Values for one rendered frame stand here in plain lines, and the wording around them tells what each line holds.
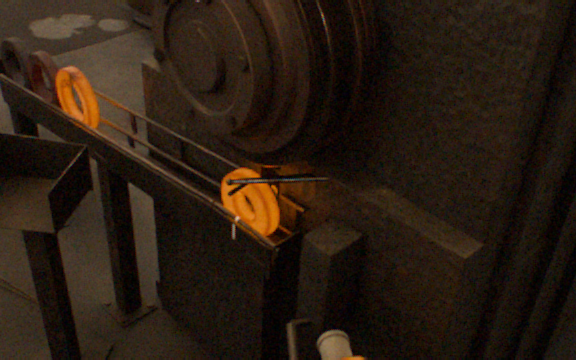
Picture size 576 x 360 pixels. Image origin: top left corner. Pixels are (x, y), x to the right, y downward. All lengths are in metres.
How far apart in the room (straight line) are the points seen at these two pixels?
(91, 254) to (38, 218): 0.81
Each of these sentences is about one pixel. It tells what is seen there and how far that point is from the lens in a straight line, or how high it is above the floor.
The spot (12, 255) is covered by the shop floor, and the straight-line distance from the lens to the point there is 2.58.
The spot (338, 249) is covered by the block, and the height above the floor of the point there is 0.80.
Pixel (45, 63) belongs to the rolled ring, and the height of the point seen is 0.74.
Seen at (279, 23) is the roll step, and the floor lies 1.21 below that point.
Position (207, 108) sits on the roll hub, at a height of 1.02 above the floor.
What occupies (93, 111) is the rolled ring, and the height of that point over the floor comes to 0.68.
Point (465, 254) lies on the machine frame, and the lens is 1.22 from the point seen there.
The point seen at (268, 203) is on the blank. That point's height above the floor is 0.78.
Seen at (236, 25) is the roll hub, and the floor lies 1.21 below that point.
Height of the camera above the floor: 1.65
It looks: 36 degrees down
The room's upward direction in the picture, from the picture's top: 3 degrees clockwise
